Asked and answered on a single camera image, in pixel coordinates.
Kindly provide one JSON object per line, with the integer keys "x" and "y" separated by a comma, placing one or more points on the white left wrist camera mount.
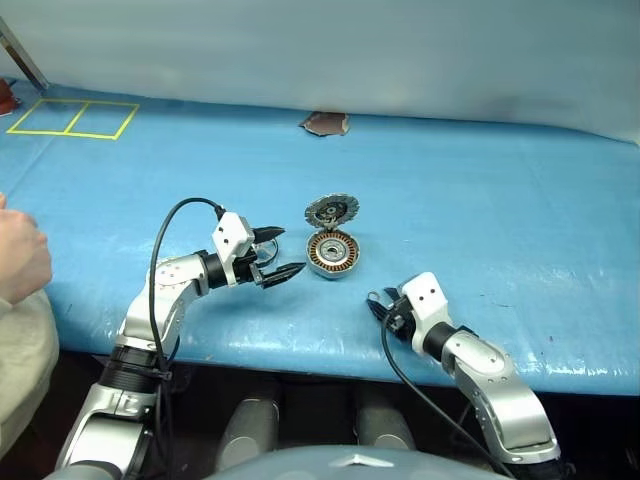
{"x": 232, "y": 232}

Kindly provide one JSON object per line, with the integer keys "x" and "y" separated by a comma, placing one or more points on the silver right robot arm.
{"x": 495, "y": 380}

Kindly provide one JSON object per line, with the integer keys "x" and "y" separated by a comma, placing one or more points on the red object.
{"x": 6, "y": 97}

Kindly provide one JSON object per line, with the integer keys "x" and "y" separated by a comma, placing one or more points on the grey rounded cylinder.
{"x": 382, "y": 425}
{"x": 250, "y": 430}

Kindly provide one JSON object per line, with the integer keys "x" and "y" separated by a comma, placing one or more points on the silver motor housing copper windings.
{"x": 331, "y": 250}

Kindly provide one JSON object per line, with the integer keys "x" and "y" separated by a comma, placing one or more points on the silver notched motor lid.
{"x": 332, "y": 212}

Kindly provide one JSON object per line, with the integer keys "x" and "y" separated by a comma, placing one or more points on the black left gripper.
{"x": 245, "y": 271}

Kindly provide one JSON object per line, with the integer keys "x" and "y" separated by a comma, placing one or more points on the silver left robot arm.
{"x": 165, "y": 285}

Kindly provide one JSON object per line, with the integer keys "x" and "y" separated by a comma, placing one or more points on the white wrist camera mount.
{"x": 425, "y": 295}
{"x": 232, "y": 232}

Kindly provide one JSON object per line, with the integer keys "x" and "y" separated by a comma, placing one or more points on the person's bare hand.
{"x": 22, "y": 255}

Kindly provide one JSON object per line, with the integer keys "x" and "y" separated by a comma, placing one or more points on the metal bar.
{"x": 22, "y": 57}

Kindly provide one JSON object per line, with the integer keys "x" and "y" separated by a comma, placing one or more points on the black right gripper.
{"x": 400, "y": 320}

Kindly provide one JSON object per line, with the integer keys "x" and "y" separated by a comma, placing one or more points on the blue table cover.
{"x": 450, "y": 200}

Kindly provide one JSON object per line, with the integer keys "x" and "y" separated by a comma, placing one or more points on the person's beige sleeve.
{"x": 25, "y": 350}

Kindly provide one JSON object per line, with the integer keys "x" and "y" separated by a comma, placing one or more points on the yellow tape squares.
{"x": 66, "y": 134}

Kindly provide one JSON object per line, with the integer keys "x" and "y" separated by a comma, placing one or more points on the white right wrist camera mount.
{"x": 425, "y": 295}

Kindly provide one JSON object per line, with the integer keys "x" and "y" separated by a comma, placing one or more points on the brown torn patch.
{"x": 325, "y": 124}

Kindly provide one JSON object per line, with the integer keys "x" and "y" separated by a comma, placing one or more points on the grey rounded robot body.
{"x": 350, "y": 467}

